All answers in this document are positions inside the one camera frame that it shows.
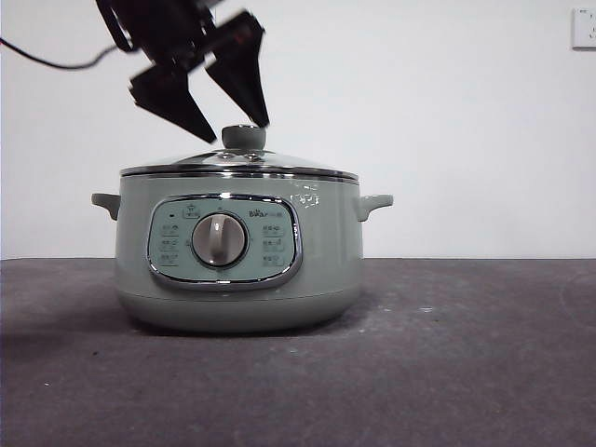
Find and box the glass pot lid with knob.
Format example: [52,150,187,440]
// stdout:
[119,124,360,179]

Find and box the pale green electric pot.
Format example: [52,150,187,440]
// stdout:
[90,172,395,333]

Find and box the black cable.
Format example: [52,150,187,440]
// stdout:
[0,35,117,71]

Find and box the white wall socket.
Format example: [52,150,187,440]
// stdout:
[571,7,596,51]

